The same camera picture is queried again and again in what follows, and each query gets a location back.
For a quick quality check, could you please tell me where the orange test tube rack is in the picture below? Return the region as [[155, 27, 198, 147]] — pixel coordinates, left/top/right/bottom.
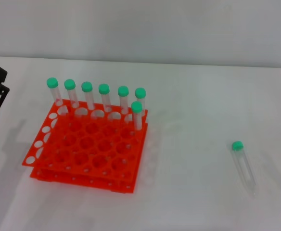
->
[[21, 100, 148, 194]]

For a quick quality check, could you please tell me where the green-capped clear test tube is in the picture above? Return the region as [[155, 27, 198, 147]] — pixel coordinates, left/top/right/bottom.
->
[[131, 101, 143, 131], [117, 86, 130, 115], [64, 78, 80, 109], [46, 77, 64, 108], [98, 83, 113, 113], [81, 81, 96, 111], [231, 141, 258, 196], [135, 88, 147, 116]]

